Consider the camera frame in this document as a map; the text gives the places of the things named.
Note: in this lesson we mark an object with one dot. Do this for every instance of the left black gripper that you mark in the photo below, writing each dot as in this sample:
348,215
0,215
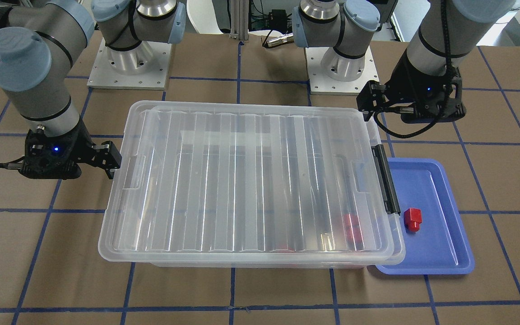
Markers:
403,81

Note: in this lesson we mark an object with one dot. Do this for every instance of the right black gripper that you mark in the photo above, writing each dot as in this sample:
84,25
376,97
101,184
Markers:
81,145

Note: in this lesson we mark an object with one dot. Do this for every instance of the clear plastic box lid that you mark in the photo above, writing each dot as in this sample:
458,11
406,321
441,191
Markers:
235,183

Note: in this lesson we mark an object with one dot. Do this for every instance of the red block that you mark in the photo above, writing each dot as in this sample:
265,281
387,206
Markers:
413,219
352,229

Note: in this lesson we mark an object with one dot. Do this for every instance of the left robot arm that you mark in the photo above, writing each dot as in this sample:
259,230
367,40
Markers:
438,38

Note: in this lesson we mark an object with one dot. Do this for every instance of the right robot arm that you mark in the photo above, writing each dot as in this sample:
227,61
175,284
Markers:
40,41

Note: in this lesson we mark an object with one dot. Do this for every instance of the clear plastic storage box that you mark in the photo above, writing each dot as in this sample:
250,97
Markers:
262,265

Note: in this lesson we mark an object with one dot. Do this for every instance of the blue plastic tray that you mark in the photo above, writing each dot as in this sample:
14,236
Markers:
441,245

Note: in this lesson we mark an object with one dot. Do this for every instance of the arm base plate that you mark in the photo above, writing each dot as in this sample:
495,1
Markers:
331,74
143,68

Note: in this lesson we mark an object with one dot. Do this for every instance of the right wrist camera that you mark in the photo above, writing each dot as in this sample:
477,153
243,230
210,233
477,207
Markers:
47,157

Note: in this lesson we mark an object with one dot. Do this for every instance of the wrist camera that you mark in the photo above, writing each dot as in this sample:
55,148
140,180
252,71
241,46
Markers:
443,102
47,157

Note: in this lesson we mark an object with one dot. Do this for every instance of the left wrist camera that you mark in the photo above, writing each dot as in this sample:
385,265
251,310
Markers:
443,102

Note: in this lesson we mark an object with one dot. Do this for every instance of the black box latch handle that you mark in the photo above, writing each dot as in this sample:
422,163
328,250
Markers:
388,192

